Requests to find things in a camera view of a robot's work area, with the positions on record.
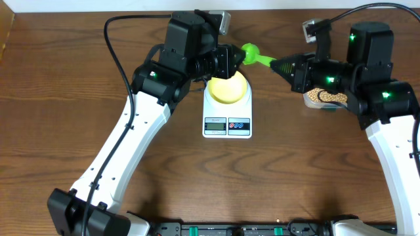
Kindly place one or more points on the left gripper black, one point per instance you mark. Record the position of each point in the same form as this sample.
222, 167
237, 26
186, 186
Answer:
220, 56

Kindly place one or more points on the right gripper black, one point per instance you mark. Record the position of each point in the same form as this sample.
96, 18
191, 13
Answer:
299, 80

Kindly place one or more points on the green plastic measuring scoop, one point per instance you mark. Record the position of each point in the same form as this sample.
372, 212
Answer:
252, 55

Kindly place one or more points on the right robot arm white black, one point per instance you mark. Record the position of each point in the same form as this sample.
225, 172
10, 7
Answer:
387, 109

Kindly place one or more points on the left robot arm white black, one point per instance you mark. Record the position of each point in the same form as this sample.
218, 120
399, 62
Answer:
191, 51

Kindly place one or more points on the yellow plastic bowl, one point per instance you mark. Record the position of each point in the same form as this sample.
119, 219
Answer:
228, 91

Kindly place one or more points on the white digital kitchen scale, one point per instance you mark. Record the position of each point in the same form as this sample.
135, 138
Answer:
229, 121

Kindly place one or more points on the clear container of soybeans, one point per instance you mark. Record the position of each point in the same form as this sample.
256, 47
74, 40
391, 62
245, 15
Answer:
319, 99

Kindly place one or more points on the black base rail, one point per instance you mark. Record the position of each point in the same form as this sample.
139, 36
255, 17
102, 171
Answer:
296, 227

